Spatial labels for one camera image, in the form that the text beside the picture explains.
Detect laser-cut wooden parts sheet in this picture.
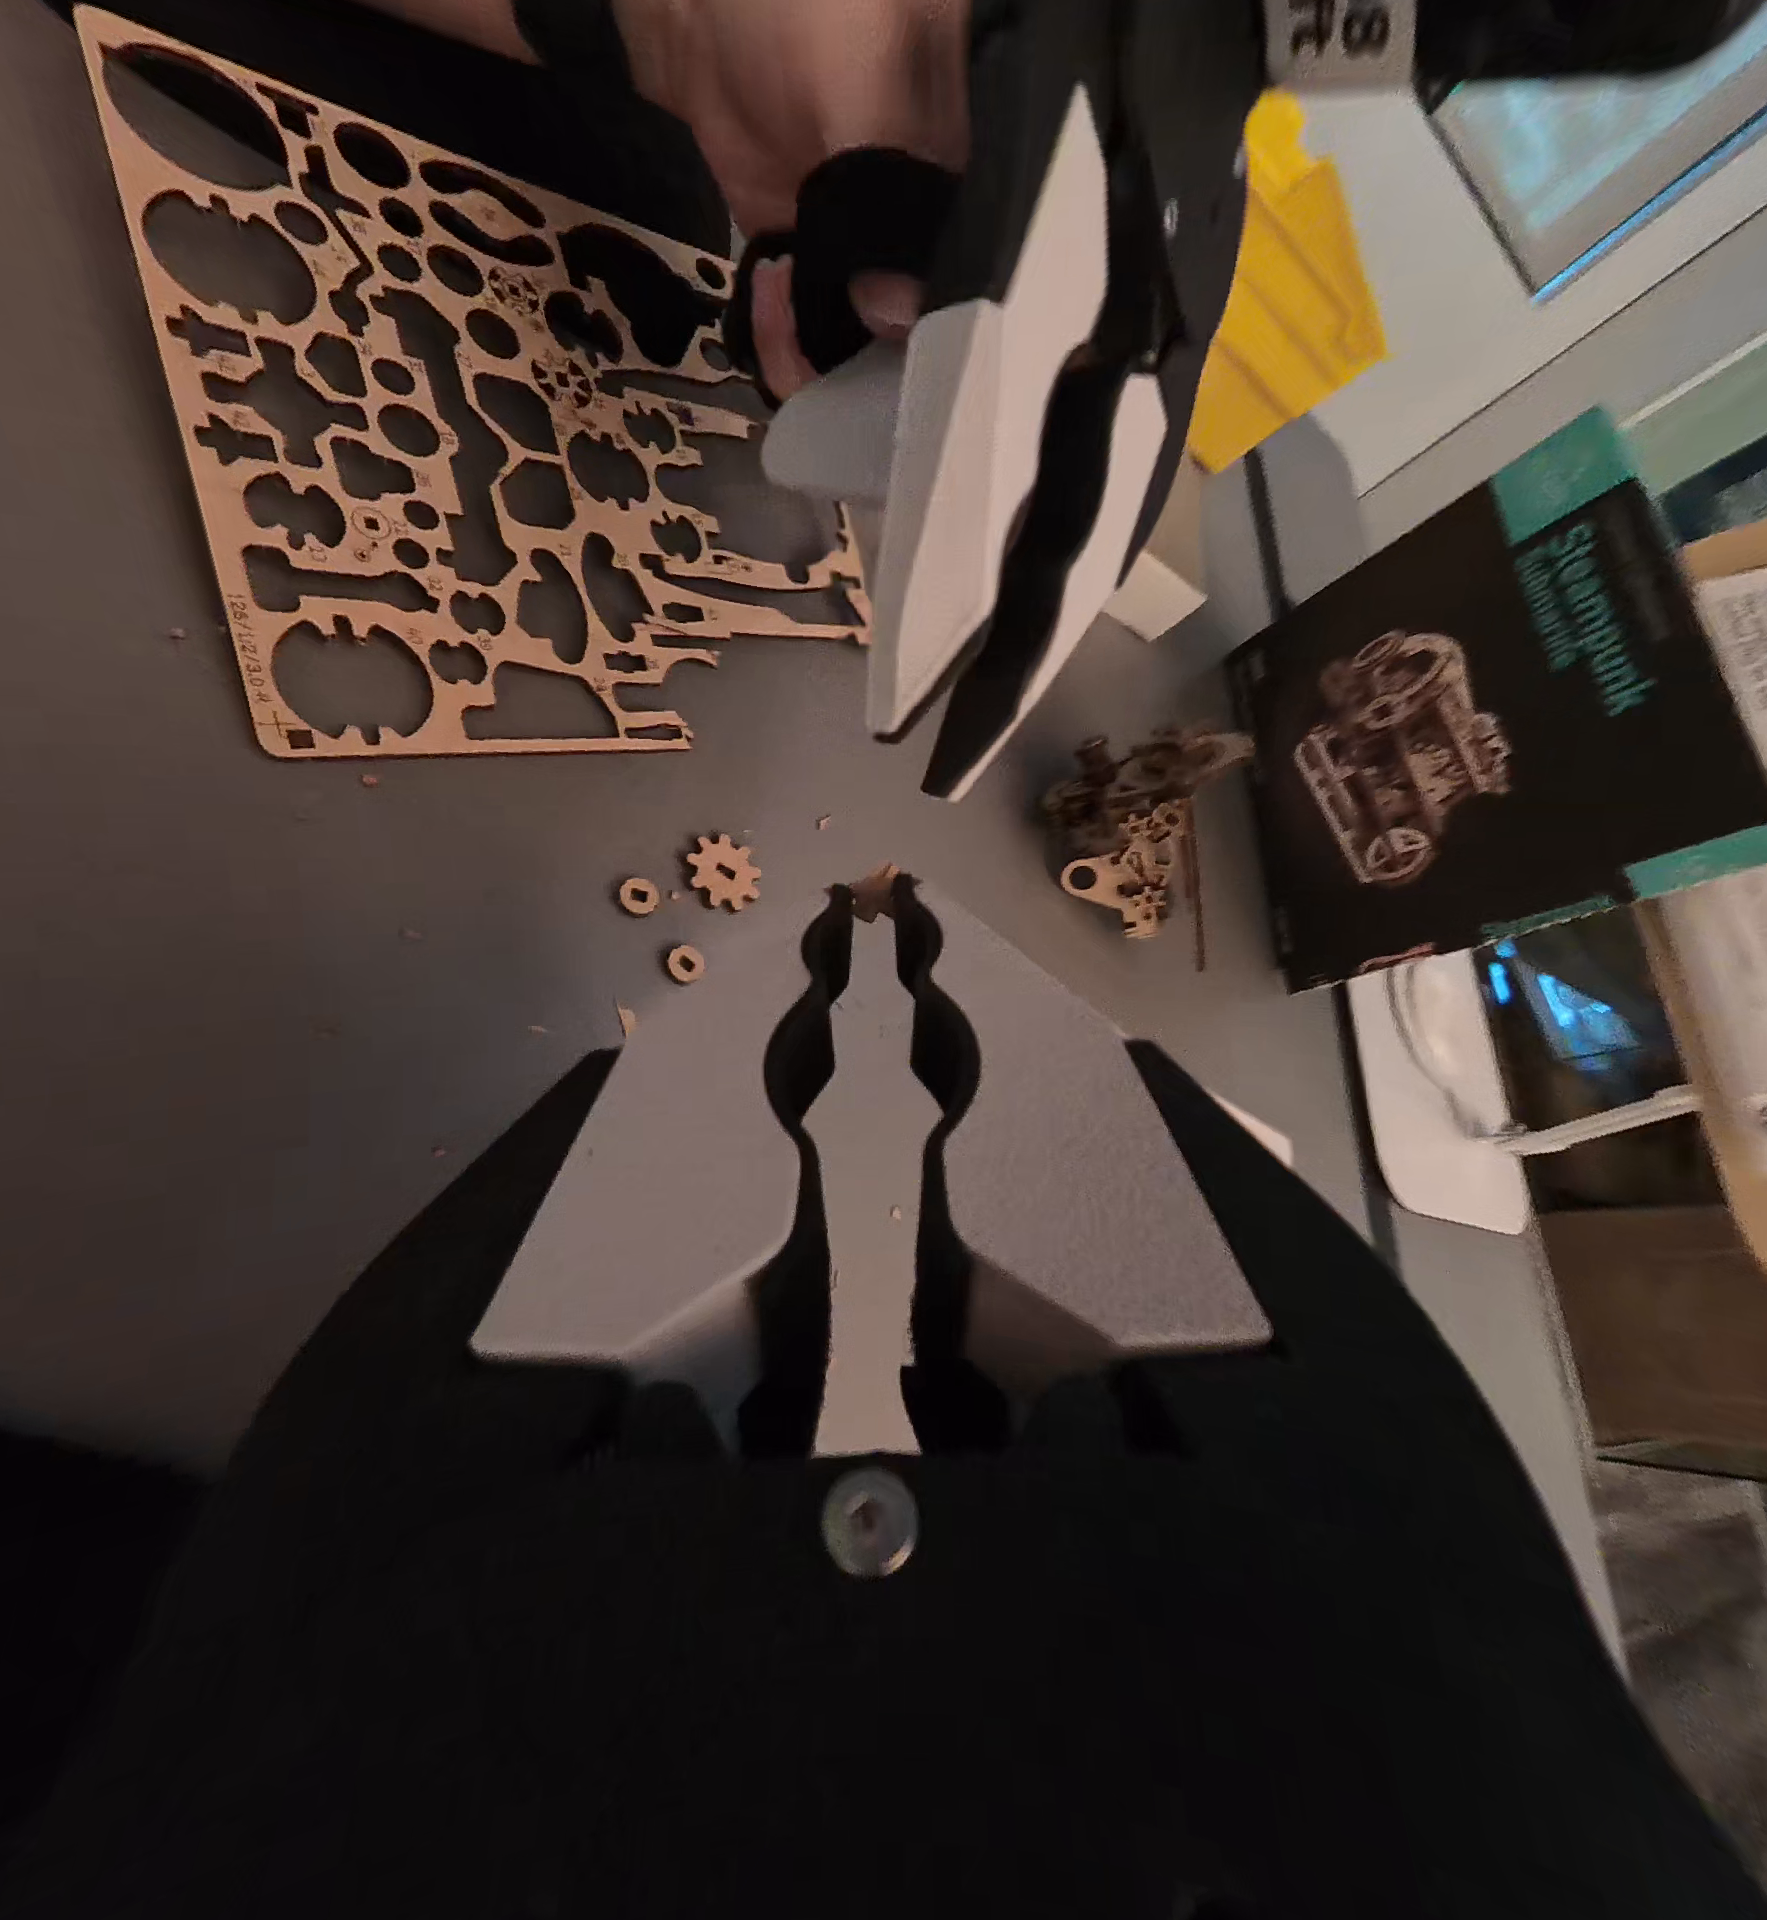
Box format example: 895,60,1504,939
74,2,874,759

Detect white document stand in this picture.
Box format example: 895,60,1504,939
1339,943,1767,1239

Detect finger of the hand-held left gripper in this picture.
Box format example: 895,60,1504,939
866,81,1113,740
920,366,1184,800

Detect black mesh wrist pad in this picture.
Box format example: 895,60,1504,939
74,0,742,265

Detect white cardboard tray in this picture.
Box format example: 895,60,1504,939
1099,552,1209,641

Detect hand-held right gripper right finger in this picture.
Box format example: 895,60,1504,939
890,873,1275,1453

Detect small wooden spacer rings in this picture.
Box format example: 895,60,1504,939
617,876,708,986

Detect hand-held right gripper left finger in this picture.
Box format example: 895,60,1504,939
466,886,862,1453

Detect small wooden gear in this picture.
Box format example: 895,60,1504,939
682,830,764,914

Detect black model kit box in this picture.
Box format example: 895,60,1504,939
1221,405,1767,995

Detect partly built wooden model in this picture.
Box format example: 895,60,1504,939
1040,724,1260,973

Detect yellow stacked storage bins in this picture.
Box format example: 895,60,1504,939
1188,88,1391,477

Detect person's left hand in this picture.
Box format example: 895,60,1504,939
617,0,978,403

